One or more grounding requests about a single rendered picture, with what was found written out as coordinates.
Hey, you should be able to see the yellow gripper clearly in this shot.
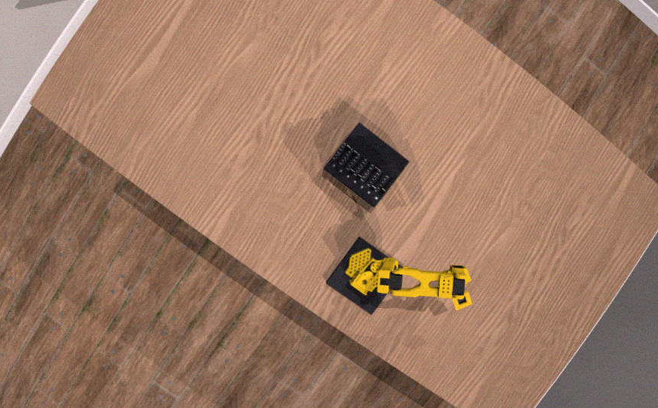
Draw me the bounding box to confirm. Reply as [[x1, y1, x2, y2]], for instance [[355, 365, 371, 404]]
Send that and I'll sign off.
[[452, 268, 472, 310]]

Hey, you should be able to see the black lighting desk panel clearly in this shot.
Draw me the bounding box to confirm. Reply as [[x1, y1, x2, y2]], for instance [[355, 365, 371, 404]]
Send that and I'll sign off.
[[324, 123, 409, 207]]

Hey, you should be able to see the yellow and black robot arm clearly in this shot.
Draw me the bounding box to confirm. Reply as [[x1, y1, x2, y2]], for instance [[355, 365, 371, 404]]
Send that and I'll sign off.
[[345, 248, 466, 300]]

